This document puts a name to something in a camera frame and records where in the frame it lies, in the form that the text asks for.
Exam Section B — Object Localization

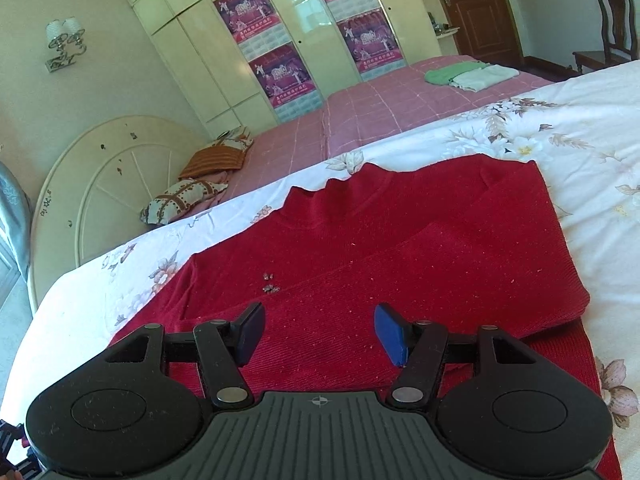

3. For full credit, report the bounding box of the blue grey curtain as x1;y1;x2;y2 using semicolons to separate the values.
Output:
0;162;32;282

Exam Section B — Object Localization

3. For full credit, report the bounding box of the pink checked bed cover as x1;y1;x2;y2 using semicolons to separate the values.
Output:
215;55;549;204

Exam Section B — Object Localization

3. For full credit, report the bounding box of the green folded cloth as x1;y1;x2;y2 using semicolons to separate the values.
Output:
424;61;488;86

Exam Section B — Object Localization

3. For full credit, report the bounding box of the floral patterned pillow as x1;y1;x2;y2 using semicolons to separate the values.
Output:
139;179;228;226

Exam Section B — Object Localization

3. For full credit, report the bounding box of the brown wooden door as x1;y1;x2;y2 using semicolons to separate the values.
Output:
440;0;523;68

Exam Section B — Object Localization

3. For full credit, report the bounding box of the white folded cloth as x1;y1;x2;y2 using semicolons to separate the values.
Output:
450;65;520;92

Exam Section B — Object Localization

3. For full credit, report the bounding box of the dark wooden chair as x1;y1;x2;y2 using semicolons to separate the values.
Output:
573;0;639;74

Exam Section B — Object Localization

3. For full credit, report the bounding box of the cream round headboard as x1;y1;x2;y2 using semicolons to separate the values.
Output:
27;115;205;312

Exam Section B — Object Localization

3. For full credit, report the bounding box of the cream wardrobe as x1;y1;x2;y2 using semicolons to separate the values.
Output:
128;0;442;134

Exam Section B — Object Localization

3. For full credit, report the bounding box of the red knit sweater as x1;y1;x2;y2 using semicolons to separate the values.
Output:
99;155;620;479

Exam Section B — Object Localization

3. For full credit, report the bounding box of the orange striped pillow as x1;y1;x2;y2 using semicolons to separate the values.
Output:
179;136;253;180

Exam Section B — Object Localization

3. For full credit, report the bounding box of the white floral bed sheet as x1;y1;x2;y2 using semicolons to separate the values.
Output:
1;63;639;479

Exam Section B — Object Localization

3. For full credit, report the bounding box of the wall lamp with shades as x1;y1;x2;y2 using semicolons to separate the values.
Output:
46;16;87;73

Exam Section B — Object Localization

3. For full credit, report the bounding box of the upper left purple poster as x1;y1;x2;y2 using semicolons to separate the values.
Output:
213;0;291;62

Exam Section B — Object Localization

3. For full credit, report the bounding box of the lower left purple poster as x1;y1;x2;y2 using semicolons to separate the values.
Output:
250;42;317;110

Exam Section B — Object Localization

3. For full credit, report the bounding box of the lower right purple poster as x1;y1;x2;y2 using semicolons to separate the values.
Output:
337;9;406;81

